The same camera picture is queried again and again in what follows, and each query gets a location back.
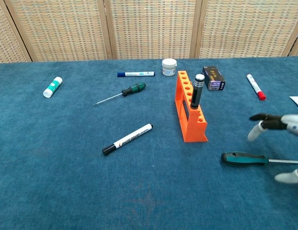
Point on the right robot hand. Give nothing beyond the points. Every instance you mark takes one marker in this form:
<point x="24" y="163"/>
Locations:
<point x="292" y="123"/>

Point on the teal black large screwdriver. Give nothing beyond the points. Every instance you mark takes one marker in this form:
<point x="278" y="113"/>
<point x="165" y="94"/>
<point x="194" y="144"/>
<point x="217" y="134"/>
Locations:
<point x="242" y="158"/>

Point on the silver black precision screwdriver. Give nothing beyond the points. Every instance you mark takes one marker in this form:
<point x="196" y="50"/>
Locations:
<point x="196" y="93"/>

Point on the orange tool rack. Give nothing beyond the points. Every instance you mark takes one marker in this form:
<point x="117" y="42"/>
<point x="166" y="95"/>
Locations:
<point x="194" y="131"/>

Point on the red cap marker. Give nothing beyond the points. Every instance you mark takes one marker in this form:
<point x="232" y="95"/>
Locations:
<point x="255" y="86"/>

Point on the black purple small box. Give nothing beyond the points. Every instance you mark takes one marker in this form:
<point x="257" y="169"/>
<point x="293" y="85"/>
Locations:
<point x="214" y="77"/>

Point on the white round jar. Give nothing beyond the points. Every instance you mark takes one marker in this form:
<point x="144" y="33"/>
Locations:
<point x="169" y="68"/>

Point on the green black small screwdriver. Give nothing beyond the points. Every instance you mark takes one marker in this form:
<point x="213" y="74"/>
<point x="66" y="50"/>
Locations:
<point x="134" y="88"/>

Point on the blue cap whiteboard marker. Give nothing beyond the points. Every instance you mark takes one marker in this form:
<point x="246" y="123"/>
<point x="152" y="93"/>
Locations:
<point x="136" y="74"/>

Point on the black cap whiteboard marker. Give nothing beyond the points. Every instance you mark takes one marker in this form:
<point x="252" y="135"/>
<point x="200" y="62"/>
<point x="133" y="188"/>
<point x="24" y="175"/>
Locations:
<point x="129" y="139"/>

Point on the woven wicker folding screen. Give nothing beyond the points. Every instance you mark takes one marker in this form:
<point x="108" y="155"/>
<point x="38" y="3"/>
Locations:
<point x="151" y="28"/>

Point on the blue carpet table cover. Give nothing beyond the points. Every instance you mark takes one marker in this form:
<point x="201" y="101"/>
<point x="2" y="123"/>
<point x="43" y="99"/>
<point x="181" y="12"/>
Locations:
<point x="67" y="179"/>

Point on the white green glue stick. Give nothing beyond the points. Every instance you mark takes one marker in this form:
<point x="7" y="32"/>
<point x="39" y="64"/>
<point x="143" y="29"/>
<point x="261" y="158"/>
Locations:
<point x="52" y="87"/>

